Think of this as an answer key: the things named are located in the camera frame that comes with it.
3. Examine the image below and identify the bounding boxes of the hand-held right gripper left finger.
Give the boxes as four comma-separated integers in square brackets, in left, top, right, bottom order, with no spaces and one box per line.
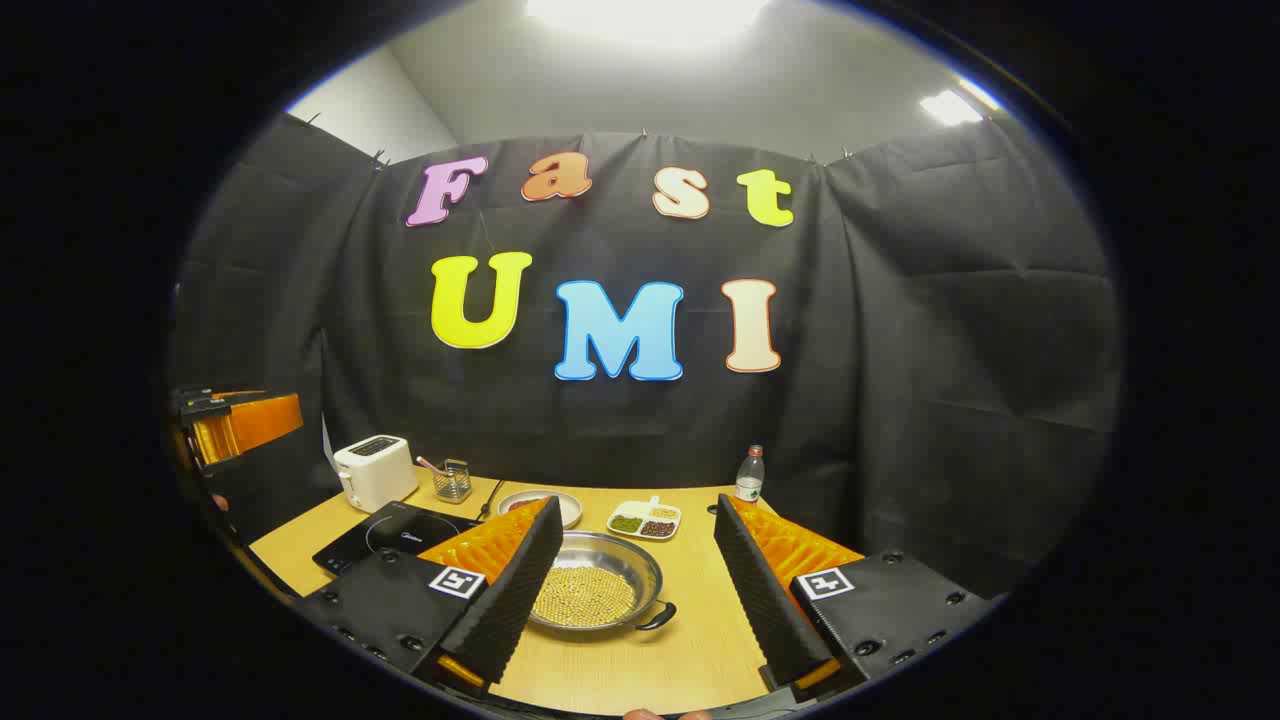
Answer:
[297,496,565,691]

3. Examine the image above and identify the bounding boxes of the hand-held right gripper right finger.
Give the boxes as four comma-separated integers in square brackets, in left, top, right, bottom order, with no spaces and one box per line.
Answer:
[712,494,1004,704]

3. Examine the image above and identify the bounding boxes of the pile of yellow soybeans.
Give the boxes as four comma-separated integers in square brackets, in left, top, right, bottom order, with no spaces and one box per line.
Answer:
[532,565,638,629]

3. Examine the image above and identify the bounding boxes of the stainless steel pot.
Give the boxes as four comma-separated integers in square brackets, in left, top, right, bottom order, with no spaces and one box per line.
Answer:
[528,531,678,633]

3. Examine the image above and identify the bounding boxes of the black induction cooktop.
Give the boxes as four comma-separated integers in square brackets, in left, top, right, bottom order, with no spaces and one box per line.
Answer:
[312,500,486,578]

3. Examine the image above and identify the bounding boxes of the white round plate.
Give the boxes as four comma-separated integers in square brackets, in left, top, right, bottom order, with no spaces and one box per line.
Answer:
[497,489,583,529]

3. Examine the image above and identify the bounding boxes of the clear glass holder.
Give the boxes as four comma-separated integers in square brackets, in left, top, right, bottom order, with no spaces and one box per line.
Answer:
[432,458,473,504]

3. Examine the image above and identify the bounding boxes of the white toaster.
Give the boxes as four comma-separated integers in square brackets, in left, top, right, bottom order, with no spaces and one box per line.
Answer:
[333,435,419,514]

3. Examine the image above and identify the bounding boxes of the white divided bean dish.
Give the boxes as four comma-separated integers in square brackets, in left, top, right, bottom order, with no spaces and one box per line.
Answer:
[606,496,683,541]

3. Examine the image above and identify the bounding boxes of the ceiling light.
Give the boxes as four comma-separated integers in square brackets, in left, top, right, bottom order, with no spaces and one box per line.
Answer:
[920,90,986,126]
[525,0,771,41]

